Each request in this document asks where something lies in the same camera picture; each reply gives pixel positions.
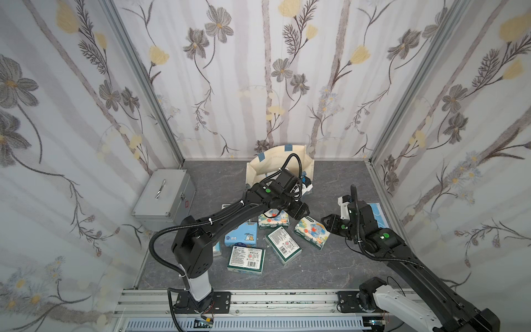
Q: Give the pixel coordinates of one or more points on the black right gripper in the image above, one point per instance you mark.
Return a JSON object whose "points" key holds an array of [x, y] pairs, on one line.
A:
{"points": [[341, 224]]}

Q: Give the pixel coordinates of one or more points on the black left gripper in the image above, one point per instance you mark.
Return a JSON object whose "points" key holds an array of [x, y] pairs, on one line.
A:
{"points": [[299, 209]]}

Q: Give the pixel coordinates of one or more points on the elephant tissue pack front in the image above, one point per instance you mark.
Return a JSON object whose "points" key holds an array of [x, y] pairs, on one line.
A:
{"points": [[312, 231]]}

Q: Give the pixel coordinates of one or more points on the green barcode tissue pack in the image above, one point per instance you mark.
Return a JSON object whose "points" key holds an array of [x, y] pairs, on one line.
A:
{"points": [[247, 260], [284, 246]]}

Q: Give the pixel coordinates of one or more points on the cream canvas tote bag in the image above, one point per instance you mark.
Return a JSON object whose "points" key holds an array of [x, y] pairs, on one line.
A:
{"points": [[270, 161]]}

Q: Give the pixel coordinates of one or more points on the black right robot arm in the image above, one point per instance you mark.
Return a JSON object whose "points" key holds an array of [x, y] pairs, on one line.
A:
{"points": [[443, 309]]}

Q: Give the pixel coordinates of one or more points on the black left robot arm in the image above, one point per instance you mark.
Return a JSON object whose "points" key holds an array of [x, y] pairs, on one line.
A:
{"points": [[195, 238]]}

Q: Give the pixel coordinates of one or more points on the elephant tissue pack by bag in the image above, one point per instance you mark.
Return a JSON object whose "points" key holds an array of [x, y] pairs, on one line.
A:
{"points": [[273, 219]]}

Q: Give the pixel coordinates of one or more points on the blue face mask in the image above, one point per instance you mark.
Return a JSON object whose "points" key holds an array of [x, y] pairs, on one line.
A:
{"points": [[379, 216]]}

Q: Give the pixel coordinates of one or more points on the blue tissue pack centre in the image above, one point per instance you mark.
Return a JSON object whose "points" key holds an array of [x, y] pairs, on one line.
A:
{"points": [[245, 235]]}

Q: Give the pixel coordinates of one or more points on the elephant tissue pack left upright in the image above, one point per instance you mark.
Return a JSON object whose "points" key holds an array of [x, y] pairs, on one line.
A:
{"points": [[217, 250]]}

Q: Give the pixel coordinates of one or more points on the grey metal box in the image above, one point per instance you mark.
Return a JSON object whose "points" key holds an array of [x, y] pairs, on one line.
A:
{"points": [[166, 199]]}

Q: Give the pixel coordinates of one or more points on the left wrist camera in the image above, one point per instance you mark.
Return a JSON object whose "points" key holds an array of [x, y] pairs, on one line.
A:
{"points": [[306, 185]]}

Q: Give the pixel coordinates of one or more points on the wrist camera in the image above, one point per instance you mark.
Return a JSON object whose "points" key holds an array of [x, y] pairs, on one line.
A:
{"points": [[306, 185], [343, 202]]}

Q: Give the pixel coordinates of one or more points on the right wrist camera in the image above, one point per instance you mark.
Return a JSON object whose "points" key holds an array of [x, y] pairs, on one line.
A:
{"points": [[343, 202]]}

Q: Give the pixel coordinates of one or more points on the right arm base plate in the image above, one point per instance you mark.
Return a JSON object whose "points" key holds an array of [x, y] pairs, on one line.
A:
{"points": [[349, 302]]}

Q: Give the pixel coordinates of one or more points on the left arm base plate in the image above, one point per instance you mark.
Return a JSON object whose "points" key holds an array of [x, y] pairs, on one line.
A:
{"points": [[217, 302]]}

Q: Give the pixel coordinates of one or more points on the aluminium mounting rail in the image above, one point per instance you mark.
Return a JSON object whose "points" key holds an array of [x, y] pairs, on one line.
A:
{"points": [[242, 303]]}

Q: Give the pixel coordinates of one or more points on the white slotted cable duct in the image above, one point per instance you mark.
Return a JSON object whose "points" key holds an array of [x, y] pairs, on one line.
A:
{"points": [[249, 324]]}

